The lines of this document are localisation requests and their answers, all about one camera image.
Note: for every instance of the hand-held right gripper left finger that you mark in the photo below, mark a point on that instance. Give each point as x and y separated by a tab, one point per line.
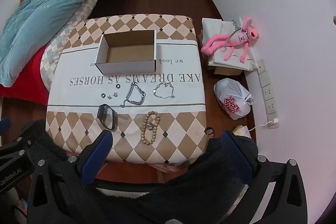
97	154

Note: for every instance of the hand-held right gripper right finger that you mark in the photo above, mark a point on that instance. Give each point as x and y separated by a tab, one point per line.
236	154

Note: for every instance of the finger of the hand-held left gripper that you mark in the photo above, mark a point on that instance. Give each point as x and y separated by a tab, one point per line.
4	123
19	144

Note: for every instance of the beige paper bag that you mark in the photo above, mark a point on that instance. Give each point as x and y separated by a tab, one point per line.
241	131

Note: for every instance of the brown slipper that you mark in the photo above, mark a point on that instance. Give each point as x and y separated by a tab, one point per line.
209	132

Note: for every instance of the black smart band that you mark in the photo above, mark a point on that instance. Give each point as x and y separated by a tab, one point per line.
100	112

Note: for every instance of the white charger plug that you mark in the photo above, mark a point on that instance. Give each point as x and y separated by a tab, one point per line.
274	121

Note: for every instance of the red cloth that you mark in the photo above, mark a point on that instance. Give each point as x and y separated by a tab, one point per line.
29	77

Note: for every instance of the white plastic bag red print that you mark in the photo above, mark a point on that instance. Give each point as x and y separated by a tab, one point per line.
231	92

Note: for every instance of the person's dark fleece clothing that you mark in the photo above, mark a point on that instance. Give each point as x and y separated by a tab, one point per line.
170	200

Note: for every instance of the diamond pattern printed tablecloth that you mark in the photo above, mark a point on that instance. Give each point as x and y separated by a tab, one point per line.
183	87

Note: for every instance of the open cardboard box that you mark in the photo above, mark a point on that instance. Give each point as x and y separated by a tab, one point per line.
126	67

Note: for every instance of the pink plush toy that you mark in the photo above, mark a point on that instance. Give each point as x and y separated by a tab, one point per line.
239	37

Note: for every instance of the grey clothes hanger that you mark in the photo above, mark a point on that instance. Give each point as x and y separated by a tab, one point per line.
235	26

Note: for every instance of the blue quilt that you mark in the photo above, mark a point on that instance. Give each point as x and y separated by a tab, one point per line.
52	3

